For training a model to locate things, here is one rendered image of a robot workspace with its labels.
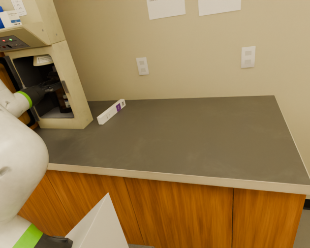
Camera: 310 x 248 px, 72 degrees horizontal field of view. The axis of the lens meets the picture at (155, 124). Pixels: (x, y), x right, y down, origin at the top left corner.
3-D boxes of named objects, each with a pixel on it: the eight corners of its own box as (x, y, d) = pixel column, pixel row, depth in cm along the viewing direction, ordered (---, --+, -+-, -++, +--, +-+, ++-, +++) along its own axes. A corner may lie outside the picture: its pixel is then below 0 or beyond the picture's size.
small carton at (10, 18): (15, 26, 98) (8, 12, 95) (22, 24, 96) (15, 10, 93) (5, 28, 94) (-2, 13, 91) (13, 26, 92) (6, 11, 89)
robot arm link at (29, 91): (21, 110, 107) (36, 109, 104) (10, 88, 101) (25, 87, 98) (31, 105, 112) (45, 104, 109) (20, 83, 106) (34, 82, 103)
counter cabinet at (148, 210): (53, 181, 234) (14, 107, 191) (261, 206, 168) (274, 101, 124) (0, 239, 180) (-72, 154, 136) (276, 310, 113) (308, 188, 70)
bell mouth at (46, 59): (48, 58, 128) (45, 48, 126) (73, 55, 123) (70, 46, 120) (26, 67, 114) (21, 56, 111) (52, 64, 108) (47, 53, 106)
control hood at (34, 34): (2, 51, 111) (-8, 30, 107) (51, 44, 101) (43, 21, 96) (-18, 56, 102) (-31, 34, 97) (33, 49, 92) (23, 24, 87)
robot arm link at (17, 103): (2, 128, 96) (14, 119, 90) (-20, 105, 92) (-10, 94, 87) (26, 113, 107) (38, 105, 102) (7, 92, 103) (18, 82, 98)
